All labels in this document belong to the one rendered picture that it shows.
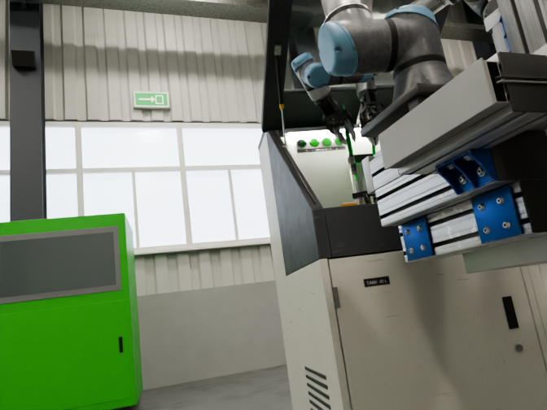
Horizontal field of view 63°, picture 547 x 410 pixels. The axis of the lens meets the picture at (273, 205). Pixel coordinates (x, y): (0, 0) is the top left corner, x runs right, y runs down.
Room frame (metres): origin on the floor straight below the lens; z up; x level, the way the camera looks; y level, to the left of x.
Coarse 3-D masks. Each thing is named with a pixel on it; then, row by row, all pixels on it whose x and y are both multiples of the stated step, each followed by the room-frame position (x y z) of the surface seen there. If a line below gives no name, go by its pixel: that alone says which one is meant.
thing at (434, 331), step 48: (336, 288) 1.39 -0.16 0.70; (384, 288) 1.42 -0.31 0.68; (432, 288) 1.45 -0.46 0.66; (480, 288) 1.48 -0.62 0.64; (384, 336) 1.42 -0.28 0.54; (432, 336) 1.45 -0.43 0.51; (480, 336) 1.48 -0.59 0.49; (528, 336) 1.51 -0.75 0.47; (384, 384) 1.41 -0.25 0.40; (432, 384) 1.44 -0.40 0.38; (480, 384) 1.47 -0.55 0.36; (528, 384) 1.50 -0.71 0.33
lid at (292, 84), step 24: (288, 0) 1.45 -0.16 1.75; (312, 0) 1.48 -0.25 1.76; (384, 0) 1.54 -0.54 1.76; (408, 0) 1.56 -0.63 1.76; (288, 24) 1.53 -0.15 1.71; (312, 24) 1.56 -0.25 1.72; (288, 48) 1.63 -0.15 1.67; (312, 48) 1.65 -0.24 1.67; (264, 72) 1.71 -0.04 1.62; (288, 72) 1.72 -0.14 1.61; (264, 96) 1.78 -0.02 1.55; (288, 96) 1.80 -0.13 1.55; (336, 96) 1.85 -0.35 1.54; (384, 96) 1.91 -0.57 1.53; (264, 120) 1.89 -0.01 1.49; (288, 120) 1.92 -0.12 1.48; (312, 120) 1.94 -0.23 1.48
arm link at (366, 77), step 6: (360, 0) 1.12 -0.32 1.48; (366, 0) 1.12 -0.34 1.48; (372, 0) 1.14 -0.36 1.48; (366, 6) 1.14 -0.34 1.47; (342, 78) 1.29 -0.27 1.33; (348, 78) 1.29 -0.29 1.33; (354, 78) 1.30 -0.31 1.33; (360, 78) 1.30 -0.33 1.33; (366, 78) 1.30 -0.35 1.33; (342, 84) 1.32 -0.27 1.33
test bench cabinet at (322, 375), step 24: (312, 264) 1.49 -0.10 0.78; (288, 288) 1.93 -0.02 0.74; (312, 288) 1.53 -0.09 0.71; (528, 288) 1.51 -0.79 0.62; (312, 312) 1.58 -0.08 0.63; (312, 336) 1.63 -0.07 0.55; (336, 336) 1.39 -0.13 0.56; (312, 360) 1.69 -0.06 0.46; (336, 360) 1.39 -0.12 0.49; (312, 384) 1.74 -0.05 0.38; (336, 384) 1.42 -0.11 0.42; (312, 408) 1.80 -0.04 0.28; (336, 408) 1.46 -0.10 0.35
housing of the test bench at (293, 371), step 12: (264, 144) 2.04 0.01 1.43; (264, 156) 2.09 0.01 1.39; (264, 168) 2.13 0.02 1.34; (264, 180) 2.17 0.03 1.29; (264, 192) 2.22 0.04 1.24; (276, 216) 1.99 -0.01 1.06; (276, 228) 2.02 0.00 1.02; (276, 240) 2.06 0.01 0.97; (276, 252) 2.11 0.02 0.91; (276, 264) 2.15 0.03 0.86; (276, 276) 2.19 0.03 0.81; (288, 300) 1.97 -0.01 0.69; (288, 312) 2.01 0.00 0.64; (288, 324) 2.04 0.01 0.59; (288, 336) 2.08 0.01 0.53; (288, 348) 2.13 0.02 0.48; (288, 360) 2.17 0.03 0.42; (288, 372) 2.21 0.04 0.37; (300, 384) 1.96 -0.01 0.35; (300, 396) 1.99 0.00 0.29; (300, 408) 2.03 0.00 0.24
